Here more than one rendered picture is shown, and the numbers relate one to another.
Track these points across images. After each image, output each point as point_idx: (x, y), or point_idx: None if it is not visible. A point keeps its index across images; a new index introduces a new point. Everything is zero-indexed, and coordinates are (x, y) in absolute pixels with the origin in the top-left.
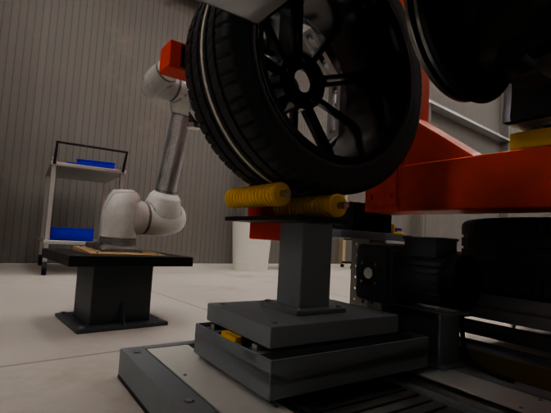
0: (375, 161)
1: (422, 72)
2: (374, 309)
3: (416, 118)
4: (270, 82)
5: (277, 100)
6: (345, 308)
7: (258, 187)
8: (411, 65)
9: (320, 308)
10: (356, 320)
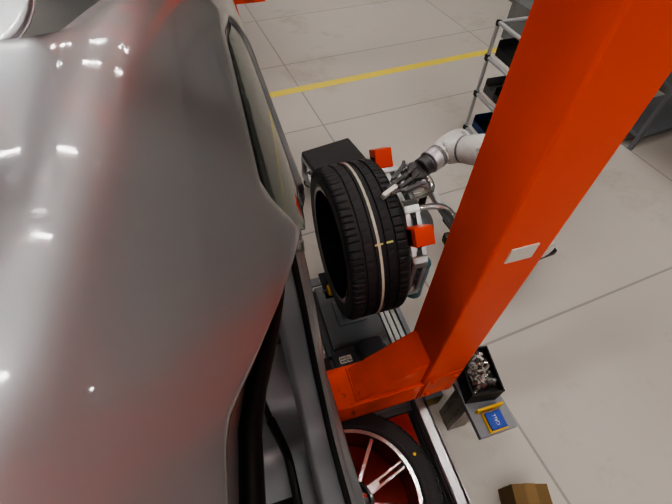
0: (336, 297)
1: (438, 329)
2: (347, 345)
3: (349, 312)
4: (317, 226)
5: (318, 234)
6: (339, 325)
7: None
8: (348, 285)
9: (337, 313)
10: (325, 324)
